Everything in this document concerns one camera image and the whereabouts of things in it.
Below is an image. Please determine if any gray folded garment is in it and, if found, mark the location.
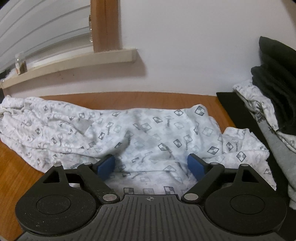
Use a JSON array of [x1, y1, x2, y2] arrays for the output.
[[257, 116, 296, 209]]

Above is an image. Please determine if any gray window blind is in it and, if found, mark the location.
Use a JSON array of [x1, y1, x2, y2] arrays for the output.
[[0, 0, 95, 75]]

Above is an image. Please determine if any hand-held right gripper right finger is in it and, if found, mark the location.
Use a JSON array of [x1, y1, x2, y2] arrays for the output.
[[181, 153, 261, 205]]

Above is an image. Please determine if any clear blind cord handle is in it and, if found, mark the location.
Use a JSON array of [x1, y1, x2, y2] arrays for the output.
[[88, 14, 93, 43]]

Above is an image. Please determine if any glass jar with orange label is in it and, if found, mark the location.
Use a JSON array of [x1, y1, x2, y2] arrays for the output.
[[14, 52, 28, 76]]

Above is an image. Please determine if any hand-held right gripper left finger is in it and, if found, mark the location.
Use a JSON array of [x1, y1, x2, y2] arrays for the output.
[[41, 154, 121, 205]]

